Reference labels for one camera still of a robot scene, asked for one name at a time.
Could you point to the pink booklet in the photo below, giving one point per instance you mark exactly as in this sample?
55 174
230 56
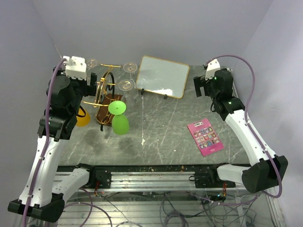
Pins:
205 137

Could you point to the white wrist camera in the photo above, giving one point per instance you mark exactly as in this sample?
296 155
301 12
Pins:
75 67
210 68

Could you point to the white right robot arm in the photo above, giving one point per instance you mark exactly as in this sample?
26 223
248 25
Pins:
266 169

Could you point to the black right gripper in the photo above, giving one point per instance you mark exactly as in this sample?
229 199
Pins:
200 81

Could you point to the small clear wine glass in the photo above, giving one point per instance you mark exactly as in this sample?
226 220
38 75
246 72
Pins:
130 68

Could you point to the gold framed whiteboard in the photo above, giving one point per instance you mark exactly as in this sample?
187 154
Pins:
163 77

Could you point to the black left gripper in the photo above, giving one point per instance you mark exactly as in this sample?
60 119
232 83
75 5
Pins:
88 90

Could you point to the orange plastic goblet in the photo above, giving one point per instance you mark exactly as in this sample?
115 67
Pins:
83 118

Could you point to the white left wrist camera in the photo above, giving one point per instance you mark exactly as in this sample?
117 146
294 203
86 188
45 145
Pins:
75 67

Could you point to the large clear wine glass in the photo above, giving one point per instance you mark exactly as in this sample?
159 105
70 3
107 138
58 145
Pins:
91 63

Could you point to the green plastic goblet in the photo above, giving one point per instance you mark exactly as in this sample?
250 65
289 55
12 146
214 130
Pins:
120 123

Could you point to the gold wire wine glass rack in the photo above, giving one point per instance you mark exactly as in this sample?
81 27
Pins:
105 95

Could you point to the aluminium rail frame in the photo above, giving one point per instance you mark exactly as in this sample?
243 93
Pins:
148 196

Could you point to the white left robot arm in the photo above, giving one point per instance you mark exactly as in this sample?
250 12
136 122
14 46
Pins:
52 142

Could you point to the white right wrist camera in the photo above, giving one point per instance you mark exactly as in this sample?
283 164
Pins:
210 68

